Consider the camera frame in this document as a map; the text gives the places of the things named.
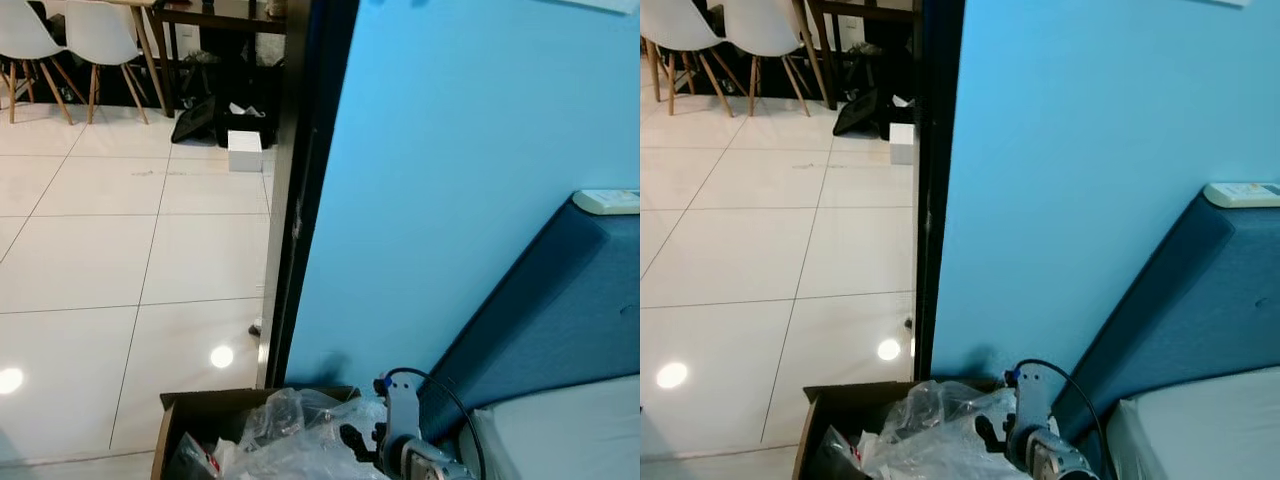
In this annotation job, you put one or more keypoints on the white chair wooden legs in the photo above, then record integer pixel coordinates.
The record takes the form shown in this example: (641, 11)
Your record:
(25, 30)
(765, 30)
(680, 25)
(100, 35)

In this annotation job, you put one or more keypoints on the clear plastic trash bag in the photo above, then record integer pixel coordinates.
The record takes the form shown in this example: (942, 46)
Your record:
(940, 440)
(300, 450)

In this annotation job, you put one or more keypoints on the teal upholstered bed frame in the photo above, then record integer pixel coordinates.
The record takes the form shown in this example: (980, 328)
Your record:
(560, 300)
(1190, 300)

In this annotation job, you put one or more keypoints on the black storage bin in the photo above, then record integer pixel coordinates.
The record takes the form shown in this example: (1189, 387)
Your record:
(250, 125)
(898, 112)

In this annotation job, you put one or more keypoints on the dark door frame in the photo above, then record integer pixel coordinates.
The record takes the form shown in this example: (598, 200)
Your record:
(305, 150)
(935, 150)

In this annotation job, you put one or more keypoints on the white remote control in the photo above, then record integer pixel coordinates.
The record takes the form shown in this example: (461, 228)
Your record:
(610, 201)
(1245, 195)

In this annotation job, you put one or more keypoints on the black bag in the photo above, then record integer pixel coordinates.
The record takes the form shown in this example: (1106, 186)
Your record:
(195, 120)
(857, 113)

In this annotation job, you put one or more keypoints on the brown cardboard box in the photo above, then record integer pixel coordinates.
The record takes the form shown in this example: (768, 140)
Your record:
(818, 425)
(178, 430)

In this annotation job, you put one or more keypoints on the dark wooden table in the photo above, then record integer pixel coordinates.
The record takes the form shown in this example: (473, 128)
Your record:
(215, 18)
(860, 15)

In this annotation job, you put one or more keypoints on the small white box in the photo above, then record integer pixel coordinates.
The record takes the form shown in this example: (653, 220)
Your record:
(245, 152)
(902, 145)

